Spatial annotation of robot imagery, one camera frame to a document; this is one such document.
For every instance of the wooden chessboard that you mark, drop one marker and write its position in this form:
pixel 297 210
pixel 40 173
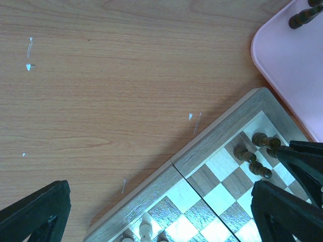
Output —
pixel 203 193

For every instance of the dark knight chess piece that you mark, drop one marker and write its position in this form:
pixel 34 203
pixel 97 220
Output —
pixel 262 140

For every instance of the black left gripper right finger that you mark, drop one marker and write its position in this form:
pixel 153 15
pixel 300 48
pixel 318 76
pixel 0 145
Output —
pixel 281 216

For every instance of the pink tray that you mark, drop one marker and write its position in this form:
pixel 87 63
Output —
pixel 291 61

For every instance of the white chess piece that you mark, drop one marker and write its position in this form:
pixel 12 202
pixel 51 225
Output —
pixel 162 237
pixel 126 238
pixel 145 229

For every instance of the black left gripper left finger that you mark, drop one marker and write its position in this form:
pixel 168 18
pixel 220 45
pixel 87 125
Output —
pixel 40 216

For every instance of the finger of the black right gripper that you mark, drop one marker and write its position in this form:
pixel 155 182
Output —
pixel 304 161

